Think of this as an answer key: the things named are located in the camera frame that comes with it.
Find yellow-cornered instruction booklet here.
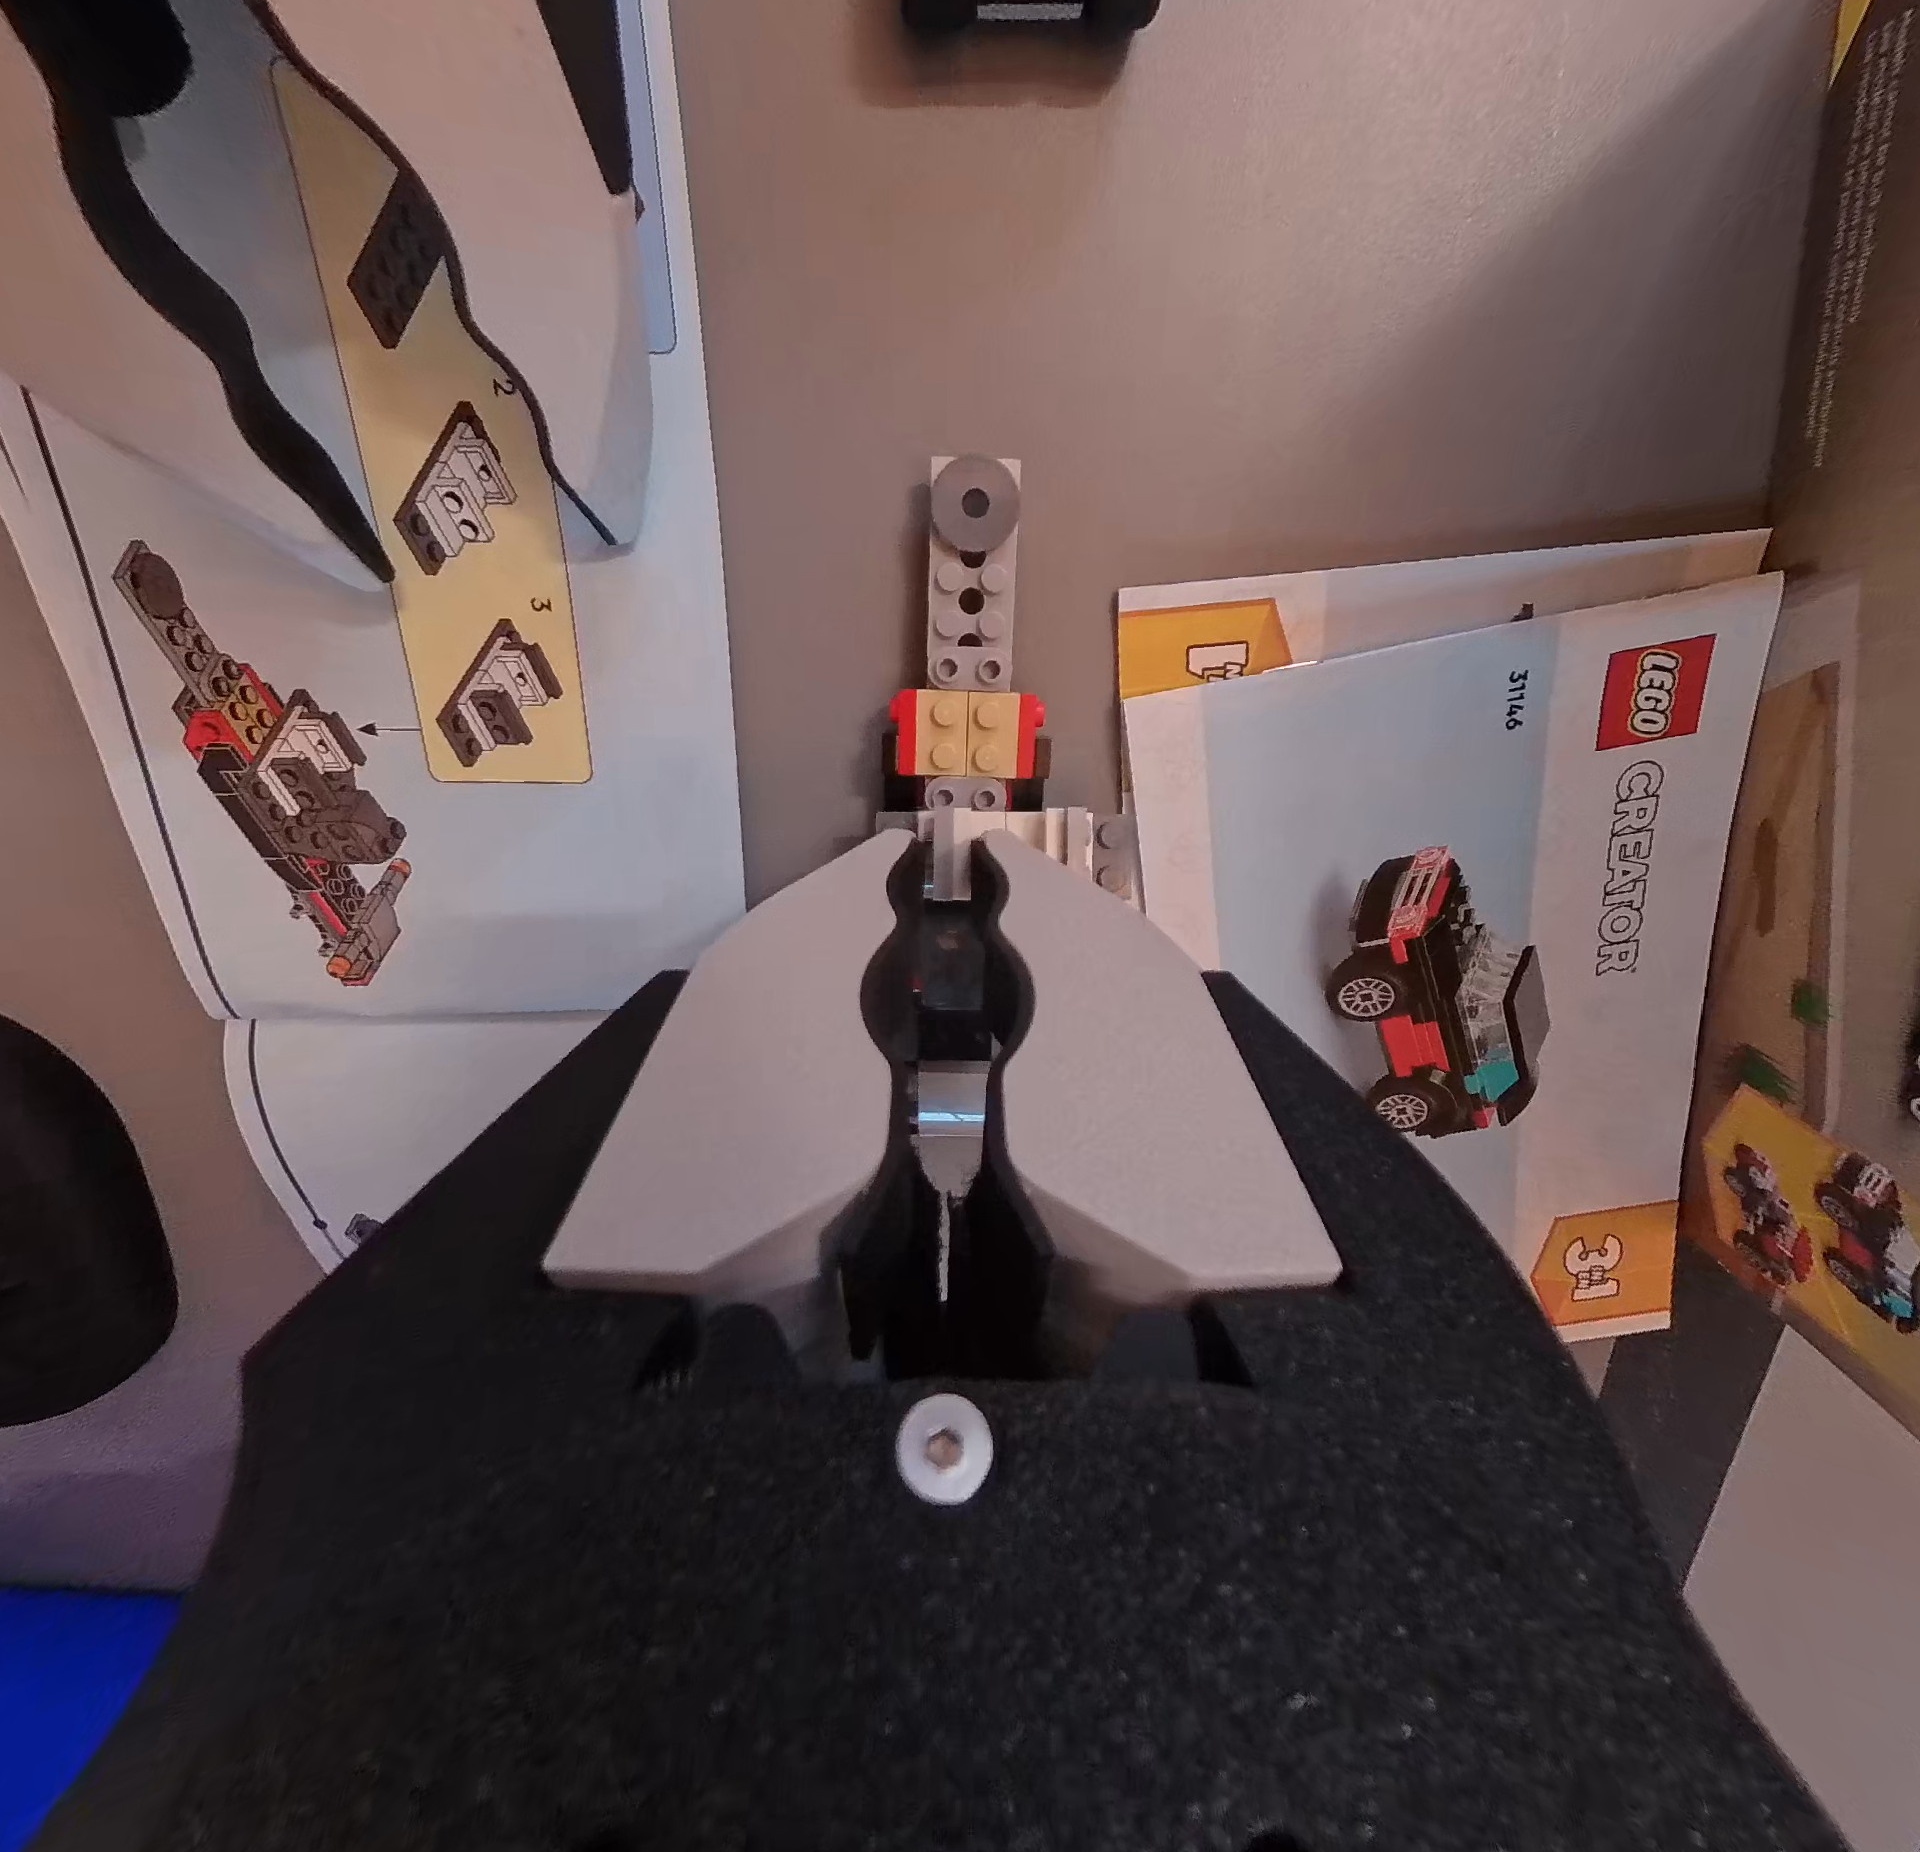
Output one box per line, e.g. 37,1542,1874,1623
1117,529,1774,713

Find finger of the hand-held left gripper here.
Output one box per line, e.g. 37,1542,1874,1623
193,0,656,551
0,0,398,592

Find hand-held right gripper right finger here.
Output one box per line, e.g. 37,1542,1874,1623
958,826,1341,1378

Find black padded cushion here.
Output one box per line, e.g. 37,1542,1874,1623
0,1014,178,1427

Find red grey lego model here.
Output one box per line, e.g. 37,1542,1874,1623
878,457,1144,1132

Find blue plastic bin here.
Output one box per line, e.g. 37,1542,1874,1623
0,1582,182,1852

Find open instruction booklet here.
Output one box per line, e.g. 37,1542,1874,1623
0,0,747,1272

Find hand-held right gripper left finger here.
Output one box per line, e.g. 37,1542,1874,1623
543,826,949,1378

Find closed instruction booklet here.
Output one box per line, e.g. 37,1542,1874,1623
1124,573,1787,1344

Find lego box with truck picture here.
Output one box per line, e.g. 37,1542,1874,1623
1680,0,1920,1380

